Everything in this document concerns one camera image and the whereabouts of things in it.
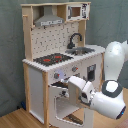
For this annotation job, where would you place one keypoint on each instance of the grey range hood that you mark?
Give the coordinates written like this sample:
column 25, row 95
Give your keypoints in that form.
column 48, row 18

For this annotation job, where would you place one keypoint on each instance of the white toy microwave door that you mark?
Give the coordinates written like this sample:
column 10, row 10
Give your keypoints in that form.
column 77, row 12

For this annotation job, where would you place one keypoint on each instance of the grey toy sink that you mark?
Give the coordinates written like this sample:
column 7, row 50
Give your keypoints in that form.
column 79, row 51

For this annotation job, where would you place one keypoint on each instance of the white dishwasher door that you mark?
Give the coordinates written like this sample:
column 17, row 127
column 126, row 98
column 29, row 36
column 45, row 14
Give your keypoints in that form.
column 91, row 70

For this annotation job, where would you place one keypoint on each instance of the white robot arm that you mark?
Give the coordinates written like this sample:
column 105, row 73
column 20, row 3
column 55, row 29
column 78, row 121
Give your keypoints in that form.
column 109, row 101

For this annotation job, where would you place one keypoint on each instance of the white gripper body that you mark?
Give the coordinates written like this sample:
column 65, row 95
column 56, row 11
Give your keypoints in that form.
column 80, row 92

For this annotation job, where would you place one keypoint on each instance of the black toy stovetop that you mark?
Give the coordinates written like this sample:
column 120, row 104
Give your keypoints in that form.
column 52, row 59

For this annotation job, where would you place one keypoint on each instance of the black toy faucet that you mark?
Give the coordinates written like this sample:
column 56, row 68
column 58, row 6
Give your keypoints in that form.
column 71, row 43

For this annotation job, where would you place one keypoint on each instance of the white toy oven door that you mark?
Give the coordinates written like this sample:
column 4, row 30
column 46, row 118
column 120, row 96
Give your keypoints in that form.
column 60, row 107

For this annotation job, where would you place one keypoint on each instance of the wooden toy kitchen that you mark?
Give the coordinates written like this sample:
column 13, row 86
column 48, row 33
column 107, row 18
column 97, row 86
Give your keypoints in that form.
column 46, row 40

